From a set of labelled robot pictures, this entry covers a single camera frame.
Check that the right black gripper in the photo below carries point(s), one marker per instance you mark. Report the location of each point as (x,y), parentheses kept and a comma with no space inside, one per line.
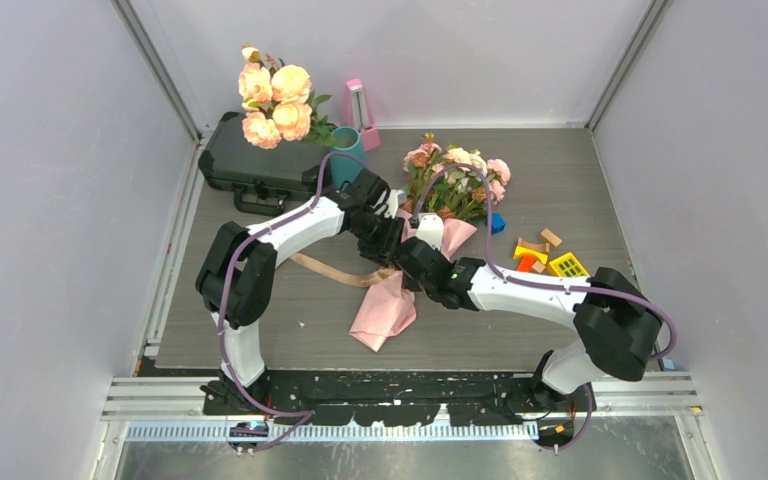
(409,283)

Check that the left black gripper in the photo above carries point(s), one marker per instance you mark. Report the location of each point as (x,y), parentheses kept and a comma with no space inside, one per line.
(391,237)

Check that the tan ribbon bow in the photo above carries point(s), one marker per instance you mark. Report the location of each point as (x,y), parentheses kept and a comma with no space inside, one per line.
(360,281)

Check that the pink flower bouquet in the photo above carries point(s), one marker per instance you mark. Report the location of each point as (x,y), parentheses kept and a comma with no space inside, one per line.
(453,186)

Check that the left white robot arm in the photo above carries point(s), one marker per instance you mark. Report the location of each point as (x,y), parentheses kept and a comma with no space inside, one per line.
(236,278)

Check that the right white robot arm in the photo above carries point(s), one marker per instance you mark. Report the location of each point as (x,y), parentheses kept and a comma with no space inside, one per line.
(616,332)

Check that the teal vase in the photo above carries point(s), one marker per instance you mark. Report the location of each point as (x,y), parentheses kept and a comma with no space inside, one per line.
(348,157)

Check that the small blue brick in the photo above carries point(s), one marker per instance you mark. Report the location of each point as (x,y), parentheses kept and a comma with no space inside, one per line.
(497,224)

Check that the yellow arch block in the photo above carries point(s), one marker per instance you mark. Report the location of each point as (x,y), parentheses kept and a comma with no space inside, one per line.
(538,256)

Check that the orange rectangular block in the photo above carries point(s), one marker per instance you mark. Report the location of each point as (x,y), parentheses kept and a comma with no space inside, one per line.
(526,263)

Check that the wooden arch block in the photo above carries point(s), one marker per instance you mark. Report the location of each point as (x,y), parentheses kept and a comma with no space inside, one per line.
(544,247)

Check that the pink metronome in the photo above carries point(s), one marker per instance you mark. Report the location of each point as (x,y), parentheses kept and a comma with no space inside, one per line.
(357,114)

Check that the wooden rectangular block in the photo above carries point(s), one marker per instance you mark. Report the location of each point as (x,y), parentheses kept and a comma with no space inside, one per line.
(550,239)

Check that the black carrying case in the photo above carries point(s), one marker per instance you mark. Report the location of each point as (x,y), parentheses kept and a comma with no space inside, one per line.
(262,181)

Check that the yellow window block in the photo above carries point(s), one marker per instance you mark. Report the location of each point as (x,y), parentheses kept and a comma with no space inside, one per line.
(567,265)

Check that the peach artificial roses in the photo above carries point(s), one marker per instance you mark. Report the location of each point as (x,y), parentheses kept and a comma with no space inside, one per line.
(280,104)

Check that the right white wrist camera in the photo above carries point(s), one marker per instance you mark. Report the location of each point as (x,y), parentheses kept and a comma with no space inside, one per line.
(430,228)

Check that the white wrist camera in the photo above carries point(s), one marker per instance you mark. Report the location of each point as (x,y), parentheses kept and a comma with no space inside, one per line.
(430,228)
(394,200)

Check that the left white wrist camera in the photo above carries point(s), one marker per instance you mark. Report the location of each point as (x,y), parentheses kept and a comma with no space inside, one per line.
(394,200)

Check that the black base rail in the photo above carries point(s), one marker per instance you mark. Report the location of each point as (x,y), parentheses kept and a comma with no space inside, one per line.
(388,398)

